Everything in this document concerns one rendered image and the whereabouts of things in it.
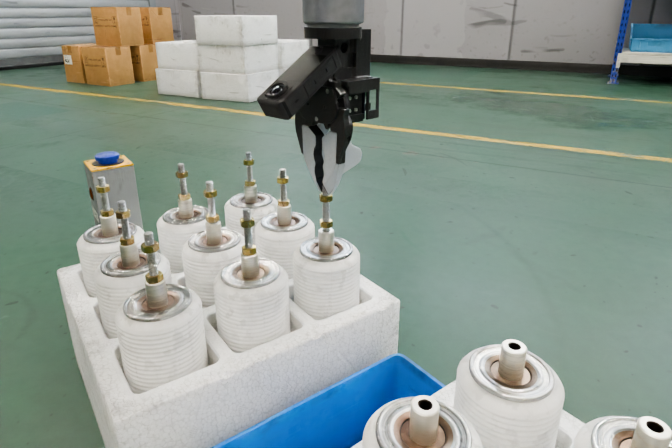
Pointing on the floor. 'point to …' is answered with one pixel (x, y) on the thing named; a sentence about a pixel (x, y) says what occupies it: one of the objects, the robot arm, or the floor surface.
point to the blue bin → (339, 408)
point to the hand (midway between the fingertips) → (322, 185)
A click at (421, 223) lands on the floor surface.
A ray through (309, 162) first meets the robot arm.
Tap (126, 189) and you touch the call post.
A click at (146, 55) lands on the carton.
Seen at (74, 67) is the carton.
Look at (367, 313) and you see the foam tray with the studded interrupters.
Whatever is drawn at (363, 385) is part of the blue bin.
